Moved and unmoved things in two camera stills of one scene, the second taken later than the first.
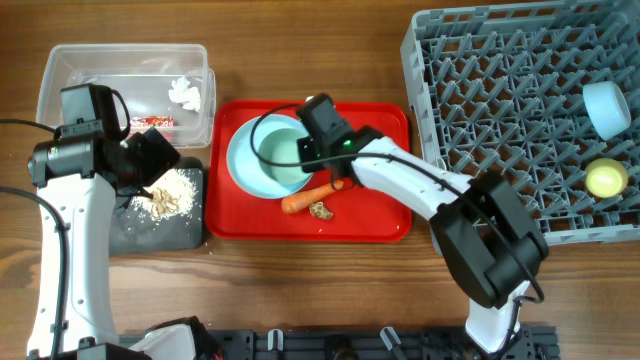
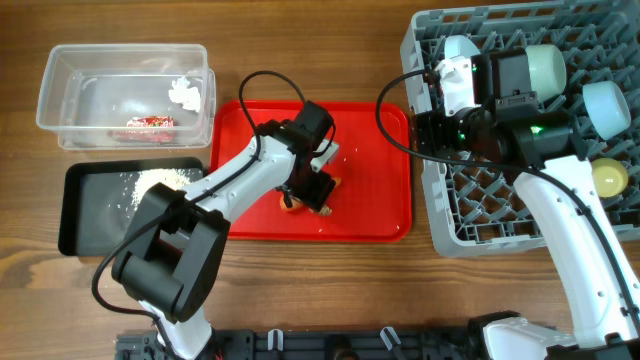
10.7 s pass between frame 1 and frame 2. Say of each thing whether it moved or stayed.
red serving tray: stayed
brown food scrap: stayed
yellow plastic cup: stayed
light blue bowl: stayed
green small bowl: moved
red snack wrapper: stayed
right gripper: moved
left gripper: moved
